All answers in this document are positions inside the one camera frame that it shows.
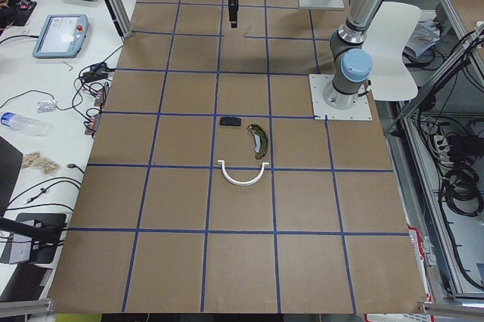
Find black brake pad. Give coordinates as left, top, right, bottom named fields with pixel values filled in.
left=219, top=116, right=242, bottom=127

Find green brake shoe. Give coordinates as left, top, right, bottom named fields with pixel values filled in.
left=247, top=123, right=268, bottom=159

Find black usb hub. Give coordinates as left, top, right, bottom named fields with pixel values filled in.
left=81, top=65, right=111, bottom=83

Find white plastic chair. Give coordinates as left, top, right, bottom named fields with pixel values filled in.
left=363, top=2, right=421, bottom=101

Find near blue teach pendant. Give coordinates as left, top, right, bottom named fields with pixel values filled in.
left=33, top=14, right=89, bottom=59

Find silver blister pack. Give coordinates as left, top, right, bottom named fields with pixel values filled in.
left=37, top=100, right=57, bottom=113

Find clear plastic water bottle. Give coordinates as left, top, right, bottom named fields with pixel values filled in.
left=1, top=112, right=51, bottom=136

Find bag of wooden pieces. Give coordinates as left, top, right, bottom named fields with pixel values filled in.
left=21, top=152, right=60, bottom=175

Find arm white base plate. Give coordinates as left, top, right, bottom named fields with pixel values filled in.
left=298, top=0, right=345, bottom=11
left=309, top=74, right=372, bottom=121

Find white curved plastic bracket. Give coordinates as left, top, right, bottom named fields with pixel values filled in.
left=216, top=159, right=270, bottom=187

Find bundle of black cables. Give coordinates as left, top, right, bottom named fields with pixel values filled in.
left=438, top=136, right=484, bottom=219

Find aluminium cage frame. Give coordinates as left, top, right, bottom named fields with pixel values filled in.
left=385, top=0, right=483, bottom=306

